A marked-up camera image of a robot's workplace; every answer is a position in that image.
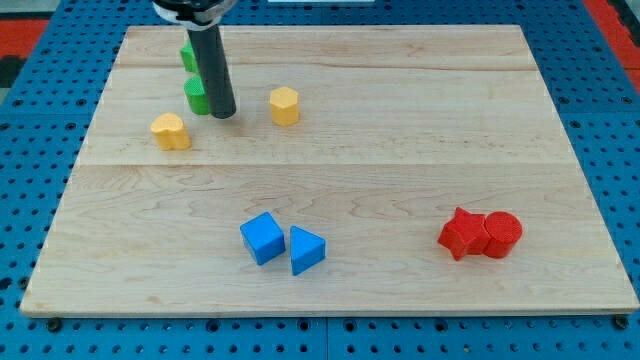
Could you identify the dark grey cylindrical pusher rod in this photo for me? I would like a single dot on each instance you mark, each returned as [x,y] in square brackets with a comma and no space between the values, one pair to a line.
[213,70]

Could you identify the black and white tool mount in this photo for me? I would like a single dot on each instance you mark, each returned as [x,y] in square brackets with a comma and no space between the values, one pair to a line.
[194,15]

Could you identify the green star block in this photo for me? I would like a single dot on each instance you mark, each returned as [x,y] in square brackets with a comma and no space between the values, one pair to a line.
[188,58]

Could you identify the wooden board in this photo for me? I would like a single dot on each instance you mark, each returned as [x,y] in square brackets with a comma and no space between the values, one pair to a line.
[399,125]

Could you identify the red star block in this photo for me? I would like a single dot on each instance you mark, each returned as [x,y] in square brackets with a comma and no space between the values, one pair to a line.
[465,234]

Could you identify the green cylinder block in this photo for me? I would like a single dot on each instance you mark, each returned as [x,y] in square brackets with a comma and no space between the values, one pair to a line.
[196,96]

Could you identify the yellow heart block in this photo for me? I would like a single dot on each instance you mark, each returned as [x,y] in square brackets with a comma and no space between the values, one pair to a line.
[170,132]

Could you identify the yellow hexagon block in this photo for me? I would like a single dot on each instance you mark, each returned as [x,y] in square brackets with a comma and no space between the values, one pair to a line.
[284,106]

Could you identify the blue cube block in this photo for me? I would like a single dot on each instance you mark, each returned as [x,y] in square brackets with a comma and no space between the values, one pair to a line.
[263,238]

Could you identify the blue triangle block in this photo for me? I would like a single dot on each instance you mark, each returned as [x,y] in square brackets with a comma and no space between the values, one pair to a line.
[306,249]

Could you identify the red cylinder block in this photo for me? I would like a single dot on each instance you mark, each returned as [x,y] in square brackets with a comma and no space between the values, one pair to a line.
[504,230]

